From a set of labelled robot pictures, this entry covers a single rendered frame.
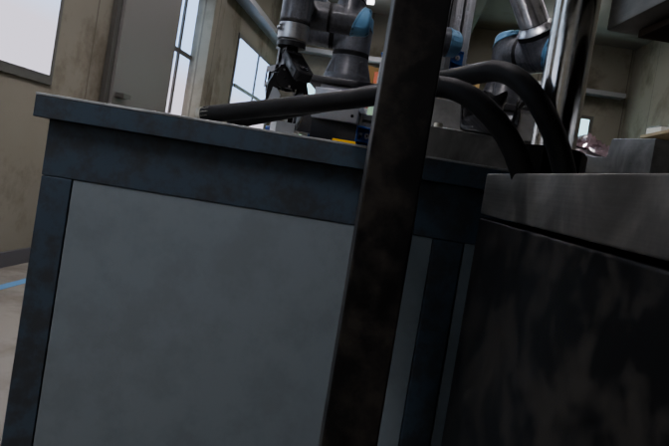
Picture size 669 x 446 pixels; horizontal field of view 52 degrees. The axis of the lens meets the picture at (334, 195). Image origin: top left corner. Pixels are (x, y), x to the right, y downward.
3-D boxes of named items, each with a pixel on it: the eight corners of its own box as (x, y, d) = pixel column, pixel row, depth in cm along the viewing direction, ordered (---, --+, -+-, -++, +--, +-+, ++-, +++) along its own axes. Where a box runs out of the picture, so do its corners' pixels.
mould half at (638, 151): (501, 181, 175) (508, 138, 174) (584, 195, 183) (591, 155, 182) (645, 196, 127) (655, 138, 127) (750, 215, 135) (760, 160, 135)
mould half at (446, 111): (390, 162, 170) (399, 109, 170) (493, 179, 171) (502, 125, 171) (418, 157, 121) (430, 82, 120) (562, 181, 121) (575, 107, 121)
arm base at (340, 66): (325, 84, 225) (330, 54, 225) (369, 91, 224) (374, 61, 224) (320, 77, 210) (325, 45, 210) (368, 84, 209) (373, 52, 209)
